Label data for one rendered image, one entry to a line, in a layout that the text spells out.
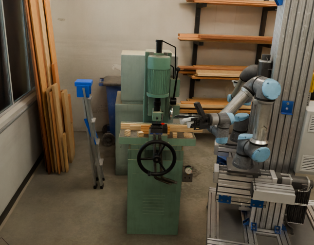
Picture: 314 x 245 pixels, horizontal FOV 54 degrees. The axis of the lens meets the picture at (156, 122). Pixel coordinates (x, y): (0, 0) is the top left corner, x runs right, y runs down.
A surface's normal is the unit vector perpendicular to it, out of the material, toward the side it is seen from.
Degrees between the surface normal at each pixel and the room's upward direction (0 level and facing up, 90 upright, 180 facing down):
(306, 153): 90
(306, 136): 90
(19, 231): 1
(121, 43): 90
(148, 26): 90
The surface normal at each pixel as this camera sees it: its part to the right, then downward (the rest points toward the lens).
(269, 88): 0.28, 0.19
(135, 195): 0.03, 0.32
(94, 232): 0.04, -0.95
